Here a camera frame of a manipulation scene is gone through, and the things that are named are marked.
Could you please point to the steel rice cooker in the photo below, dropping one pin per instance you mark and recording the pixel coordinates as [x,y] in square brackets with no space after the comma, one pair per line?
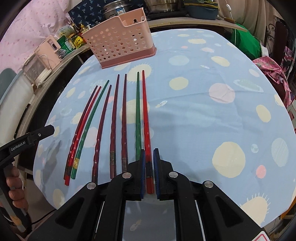
[116,8]

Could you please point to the white dish drainer box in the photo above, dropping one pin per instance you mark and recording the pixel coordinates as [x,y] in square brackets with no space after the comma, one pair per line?
[16,93]

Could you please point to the white blender jug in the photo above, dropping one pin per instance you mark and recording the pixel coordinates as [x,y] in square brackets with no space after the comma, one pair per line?
[37,69]

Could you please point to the pink dotted curtain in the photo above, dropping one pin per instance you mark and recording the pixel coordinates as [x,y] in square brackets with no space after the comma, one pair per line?
[37,21]

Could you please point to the green plastic bag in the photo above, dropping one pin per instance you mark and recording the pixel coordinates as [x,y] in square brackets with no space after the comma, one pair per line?
[246,43]

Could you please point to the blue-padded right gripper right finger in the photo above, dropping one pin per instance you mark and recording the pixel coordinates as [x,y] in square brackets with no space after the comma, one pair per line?
[156,160]

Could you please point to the navy leaf-print cloth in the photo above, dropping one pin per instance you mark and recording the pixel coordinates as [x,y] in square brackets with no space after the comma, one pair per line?
[91,12]

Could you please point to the person's left hand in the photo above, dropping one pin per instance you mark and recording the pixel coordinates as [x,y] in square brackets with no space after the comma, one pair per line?
[16,193]

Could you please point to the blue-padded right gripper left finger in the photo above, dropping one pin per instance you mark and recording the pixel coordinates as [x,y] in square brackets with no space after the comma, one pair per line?
[142,173]

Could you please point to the green tin can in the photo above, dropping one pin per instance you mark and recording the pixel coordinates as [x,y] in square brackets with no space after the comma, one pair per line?
[65,44]

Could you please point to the large stacked steel steamer pot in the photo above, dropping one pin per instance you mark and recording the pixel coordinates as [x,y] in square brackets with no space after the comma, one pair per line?
[163,6]

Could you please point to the pink electric kettle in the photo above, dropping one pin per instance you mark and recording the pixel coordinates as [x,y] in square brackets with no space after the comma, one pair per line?
[47,51]

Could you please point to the beige hanging curtain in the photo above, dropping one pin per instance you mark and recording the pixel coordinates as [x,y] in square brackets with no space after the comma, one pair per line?
[254,15]

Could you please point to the red chopstick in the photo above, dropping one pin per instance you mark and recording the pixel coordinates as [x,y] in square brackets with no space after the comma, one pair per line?
[79,133]
[147,139]

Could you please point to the blue planet-print tablecloth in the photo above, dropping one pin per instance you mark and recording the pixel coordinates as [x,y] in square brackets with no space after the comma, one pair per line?
[212,113]

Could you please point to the pink perforated utensil basket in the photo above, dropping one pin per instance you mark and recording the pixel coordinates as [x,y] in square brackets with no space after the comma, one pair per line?
[121,39]

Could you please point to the pink floral cloth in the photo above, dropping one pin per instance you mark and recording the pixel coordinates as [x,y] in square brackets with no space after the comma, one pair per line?
[276,77]

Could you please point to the yellow snack packet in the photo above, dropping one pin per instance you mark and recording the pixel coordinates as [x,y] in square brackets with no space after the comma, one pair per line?
[78,41]

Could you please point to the blue basin with greens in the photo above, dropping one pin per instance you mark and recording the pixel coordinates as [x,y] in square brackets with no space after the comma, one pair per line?
[205,10]

